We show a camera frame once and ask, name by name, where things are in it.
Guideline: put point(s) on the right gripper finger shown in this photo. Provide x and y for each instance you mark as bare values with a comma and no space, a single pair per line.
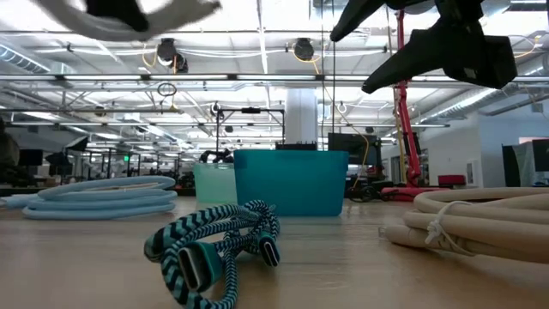
351,23
412,58

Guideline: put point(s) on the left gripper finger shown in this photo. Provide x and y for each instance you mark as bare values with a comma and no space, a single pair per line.
180,17
75,17

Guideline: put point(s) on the dark teal plastic bin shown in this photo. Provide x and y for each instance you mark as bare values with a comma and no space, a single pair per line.
291,184

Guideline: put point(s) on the black background robot arm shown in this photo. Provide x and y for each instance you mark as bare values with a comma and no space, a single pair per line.
216,155

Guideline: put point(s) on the white building column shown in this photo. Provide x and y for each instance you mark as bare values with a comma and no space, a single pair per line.
301,116

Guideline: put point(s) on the black background monitor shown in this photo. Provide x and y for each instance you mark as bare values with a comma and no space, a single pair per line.
351,148

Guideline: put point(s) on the black studio light hood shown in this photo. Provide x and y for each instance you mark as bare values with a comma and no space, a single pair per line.
78,144

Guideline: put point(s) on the red box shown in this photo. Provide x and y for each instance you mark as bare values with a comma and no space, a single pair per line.
451,180

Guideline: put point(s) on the black flat device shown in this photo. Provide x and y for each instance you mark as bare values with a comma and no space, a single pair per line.
296,147

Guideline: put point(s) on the black computer monitor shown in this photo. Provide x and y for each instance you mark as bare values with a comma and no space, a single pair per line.
541,154

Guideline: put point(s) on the dark background monitor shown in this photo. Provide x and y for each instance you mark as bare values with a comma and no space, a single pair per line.
30,157

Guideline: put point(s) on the light green plastic tray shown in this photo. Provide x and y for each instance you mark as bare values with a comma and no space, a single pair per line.
214,184

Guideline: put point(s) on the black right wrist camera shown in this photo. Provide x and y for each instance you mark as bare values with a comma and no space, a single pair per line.
499,62

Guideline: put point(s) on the black background rig frame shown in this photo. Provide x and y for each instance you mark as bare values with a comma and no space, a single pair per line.
251,110

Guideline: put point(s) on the white wall poster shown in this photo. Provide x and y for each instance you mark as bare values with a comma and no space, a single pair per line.
471,171

